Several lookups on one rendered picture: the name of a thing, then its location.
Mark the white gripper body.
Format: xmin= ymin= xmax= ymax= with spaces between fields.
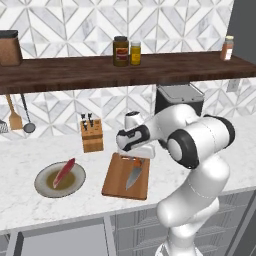
xmin=120 ymin=143 xmax=157 ymax=160

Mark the wooden cutting board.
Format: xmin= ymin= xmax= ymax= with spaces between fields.
xmin=101 ymin=152 xmax=151 ymax=201

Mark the wooden knife block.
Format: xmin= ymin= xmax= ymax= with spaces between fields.
xmin=80 ymin=118 xmax=105 ymax=154

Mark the grey round plate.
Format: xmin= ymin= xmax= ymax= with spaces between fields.
xmin=33 ymin=161 xmax=87 ymax=199

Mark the grey open drawer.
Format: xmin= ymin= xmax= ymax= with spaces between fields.
xmin=5 ymin=222 xmax=117 ymax=256

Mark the dark grey toaster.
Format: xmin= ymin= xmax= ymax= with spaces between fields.
xmin=154 ymin=83 xmax=205 ymax=118

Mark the yellow jar with pale lid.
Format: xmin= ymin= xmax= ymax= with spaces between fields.
xmin=129 ymin=40 xmax=143 ymax=67

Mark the dark jar with red label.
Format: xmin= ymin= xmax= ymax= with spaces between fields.
xmin=112 ymin=35 xmax=130 ymax=68

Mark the dark grey ladle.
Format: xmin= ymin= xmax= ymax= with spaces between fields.
xmin=20 ymin=93 xmax=37 ymax=135

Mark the orange spice bottle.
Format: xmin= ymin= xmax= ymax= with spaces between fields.
xmin=219 ymin=35 xmax=235 ymax=62

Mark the wooden spatula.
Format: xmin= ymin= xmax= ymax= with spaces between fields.
xmin=4 ymin=94 xmax=24 ymax=131

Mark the grey metal hanging tool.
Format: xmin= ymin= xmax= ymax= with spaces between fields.
xmin=0 ymin=119 xmax=10 ymax=135

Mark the brown canister with black lid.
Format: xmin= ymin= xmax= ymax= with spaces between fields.
xmin=0 ymin=29 xmax=24 ymax=67

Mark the orange handled kitchen knife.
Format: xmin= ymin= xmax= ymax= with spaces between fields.
xmin=125 ymin=158 xmax=144 ymax=191

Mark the grey cabinet with wire racks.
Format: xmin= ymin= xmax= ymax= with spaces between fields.
xmin=109 ymin=189 xmax=256 ymax=256

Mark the dark wooden wall shelf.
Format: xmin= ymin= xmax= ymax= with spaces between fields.
xmin=0 ymin=52 xmax=256 ymax=95

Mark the grey wall socket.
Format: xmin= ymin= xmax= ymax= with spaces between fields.
xmin=229 ymin=79 xmax=240 ymax=93

